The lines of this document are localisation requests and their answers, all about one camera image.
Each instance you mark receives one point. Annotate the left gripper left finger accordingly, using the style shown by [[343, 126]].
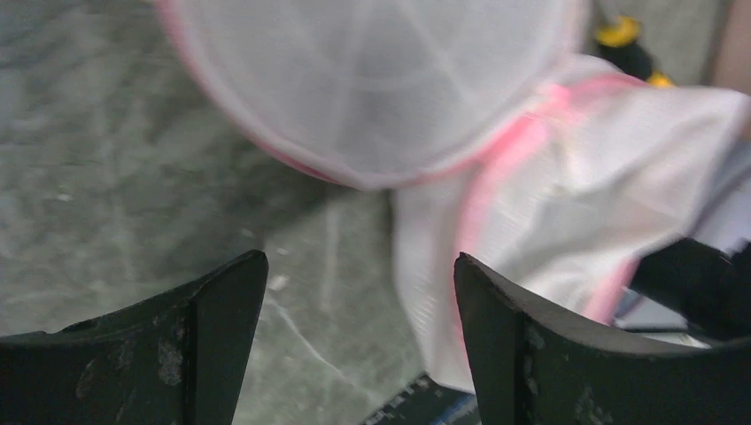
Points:
[[176, 358]]

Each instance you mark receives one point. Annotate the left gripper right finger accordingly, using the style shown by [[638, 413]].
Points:
[[535, 362]]

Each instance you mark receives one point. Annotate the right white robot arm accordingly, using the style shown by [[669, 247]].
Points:
[[708, 287]]

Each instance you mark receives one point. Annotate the black yellow short screwdriver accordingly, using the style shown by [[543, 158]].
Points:
[[617, 41]]

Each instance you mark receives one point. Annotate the orange translucent storage box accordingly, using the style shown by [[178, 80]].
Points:
[[732, 62]]

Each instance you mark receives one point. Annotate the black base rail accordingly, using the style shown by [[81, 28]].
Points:
[[424, 402]]

